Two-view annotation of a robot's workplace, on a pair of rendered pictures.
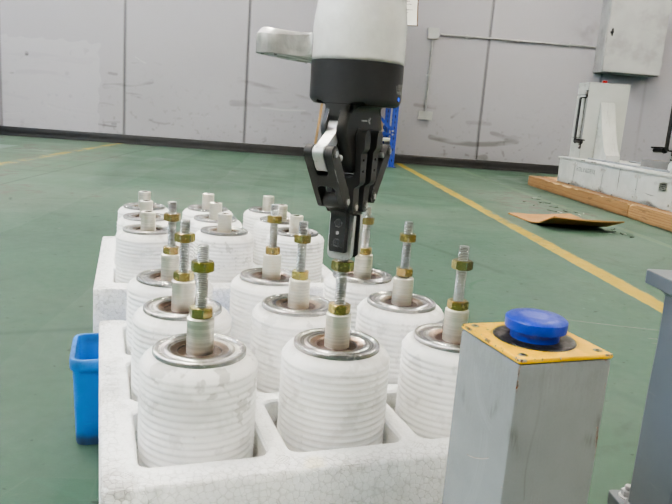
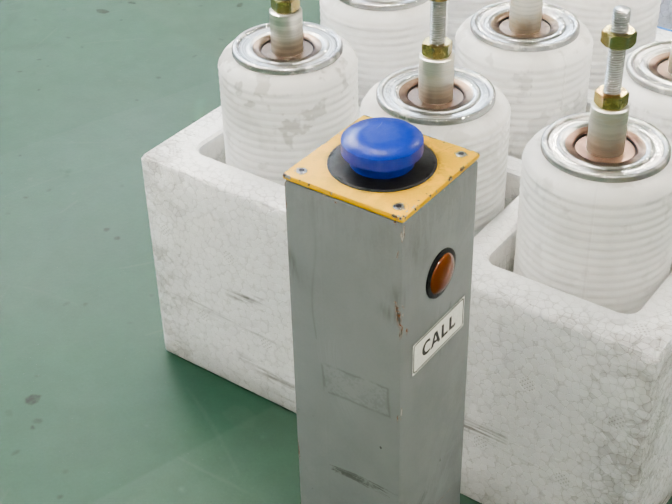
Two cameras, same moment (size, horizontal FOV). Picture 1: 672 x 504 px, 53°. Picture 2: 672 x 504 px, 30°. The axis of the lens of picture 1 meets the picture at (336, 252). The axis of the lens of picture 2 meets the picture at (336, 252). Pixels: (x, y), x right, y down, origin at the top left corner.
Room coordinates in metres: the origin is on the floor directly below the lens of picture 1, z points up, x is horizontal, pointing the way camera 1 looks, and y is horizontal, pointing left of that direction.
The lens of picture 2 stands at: (0.12, -0.56, 0.64)
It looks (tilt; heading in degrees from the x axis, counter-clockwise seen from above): 36 degrees down; 56
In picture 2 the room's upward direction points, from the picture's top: 1 degrees counter-clockwise
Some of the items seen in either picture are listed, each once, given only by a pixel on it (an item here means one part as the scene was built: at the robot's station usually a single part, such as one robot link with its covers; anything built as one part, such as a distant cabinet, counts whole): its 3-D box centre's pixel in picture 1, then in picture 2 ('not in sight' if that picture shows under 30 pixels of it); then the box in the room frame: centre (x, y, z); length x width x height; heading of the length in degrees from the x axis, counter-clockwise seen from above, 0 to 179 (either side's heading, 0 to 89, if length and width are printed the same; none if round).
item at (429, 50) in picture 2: (339, 307); (437, 47); (0.56, -0.01, 0.29); 0.02 x 0.02 x 0.01; 36
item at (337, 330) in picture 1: (337, 330); (436, 77); (0.56, -0.01, 0.26); 0.02 x 0.02 x 0.03
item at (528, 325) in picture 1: (535, 330); (382, 153); (0.43, -0.13, 0.32); 0.04 x 0.04 x 0.02
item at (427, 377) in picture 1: (443, 428); (590, 271); (0.60, -0.12, 0.16); 0.10 x 0.10 x 0.18
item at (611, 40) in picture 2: (462, 264); (618, 36); (0.60, -0.12, 0.32); 0.02 x 0.02 x 0.01; 16
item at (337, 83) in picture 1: (354, 113); not in sight; (0.56, -0.01, 0.45); 0.08 x 0.08 x 0.09
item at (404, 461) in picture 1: (289, 448); (510, 218); (0.67, 0.03, 0.09); 0.39 x 0.39 x 0.18; 20
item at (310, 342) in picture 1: (336, 344); (435, 95); (0.56, -0.01, 0.25); 0.08 x 0.08 x 0.01
